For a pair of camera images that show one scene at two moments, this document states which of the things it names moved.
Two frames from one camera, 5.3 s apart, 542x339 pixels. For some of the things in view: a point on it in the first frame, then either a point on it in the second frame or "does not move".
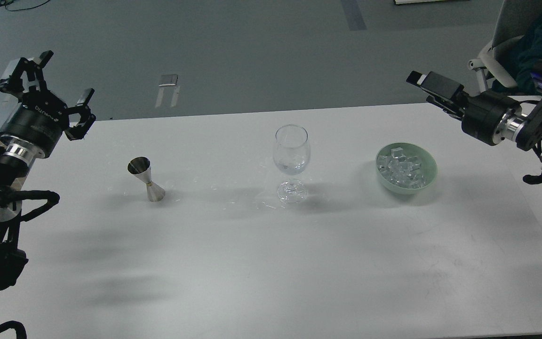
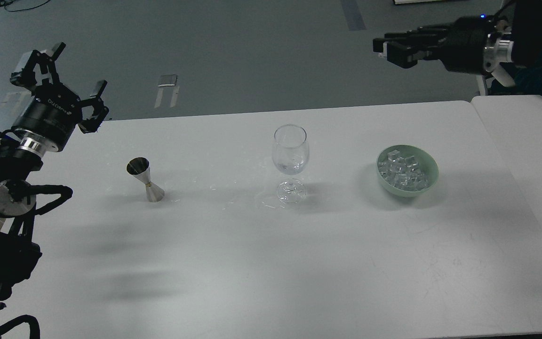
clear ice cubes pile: x=402 y=170 does not move
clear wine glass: x=290 y=154 does not move
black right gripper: x=488 y=115 to x=465 y=39
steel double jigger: x=140 y=166 does not move
